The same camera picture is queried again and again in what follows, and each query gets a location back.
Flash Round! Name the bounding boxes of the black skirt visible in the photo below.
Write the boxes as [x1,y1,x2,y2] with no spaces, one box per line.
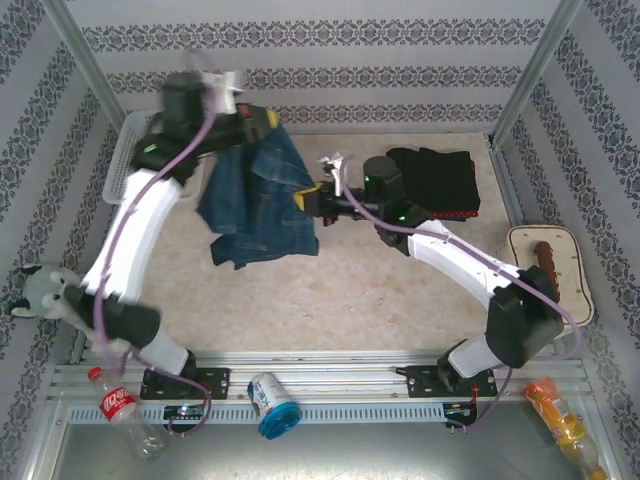
[384,146,482,214]

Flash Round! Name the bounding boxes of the aluminium frame post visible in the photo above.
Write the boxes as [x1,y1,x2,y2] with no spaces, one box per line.
[42,0,129,132]
[489,0,584,146]

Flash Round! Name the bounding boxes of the beige tray with brown item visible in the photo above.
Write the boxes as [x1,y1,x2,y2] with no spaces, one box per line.
[505,224,596,321]

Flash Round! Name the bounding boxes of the clear bottle red label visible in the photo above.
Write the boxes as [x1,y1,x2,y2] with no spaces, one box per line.
[87,366,171,462]

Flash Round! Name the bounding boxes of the blue denim skirt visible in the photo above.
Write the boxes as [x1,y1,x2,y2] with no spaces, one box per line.
[195,127,321,271]

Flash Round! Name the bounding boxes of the aluminium table side rail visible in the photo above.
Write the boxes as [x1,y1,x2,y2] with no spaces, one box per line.
[487,134,531,229]

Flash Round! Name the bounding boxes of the grey white husky plush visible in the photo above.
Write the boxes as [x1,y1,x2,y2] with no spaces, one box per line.
[7,263,81,321]

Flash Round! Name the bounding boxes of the white blue drink can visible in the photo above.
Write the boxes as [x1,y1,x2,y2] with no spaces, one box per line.
[248,371,303,441]

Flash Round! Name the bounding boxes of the grey sheet metal shelf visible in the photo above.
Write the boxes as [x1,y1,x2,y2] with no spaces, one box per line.
[14,394,624,480]

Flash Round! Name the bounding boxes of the orange drink bottle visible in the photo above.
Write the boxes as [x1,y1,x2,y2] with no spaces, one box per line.
[523,376,609,480]

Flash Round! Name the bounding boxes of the white plastic basket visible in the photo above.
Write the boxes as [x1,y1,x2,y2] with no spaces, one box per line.
[102,110,214,205]

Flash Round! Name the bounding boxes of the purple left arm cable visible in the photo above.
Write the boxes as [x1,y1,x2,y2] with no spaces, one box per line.
[92,49,224,437]

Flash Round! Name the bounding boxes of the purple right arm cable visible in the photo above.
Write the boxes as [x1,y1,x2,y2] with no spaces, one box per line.
[335,154,584,434]

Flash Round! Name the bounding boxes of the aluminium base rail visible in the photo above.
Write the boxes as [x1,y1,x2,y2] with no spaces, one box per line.
[49,349,589,401]

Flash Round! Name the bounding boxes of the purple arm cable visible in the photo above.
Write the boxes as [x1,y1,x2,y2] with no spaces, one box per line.
[92,49,224,437]
[335,154,584,434]

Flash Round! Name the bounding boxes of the slotted grey cable duct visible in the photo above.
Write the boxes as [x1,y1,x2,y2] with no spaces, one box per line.
[67,402,446,426]

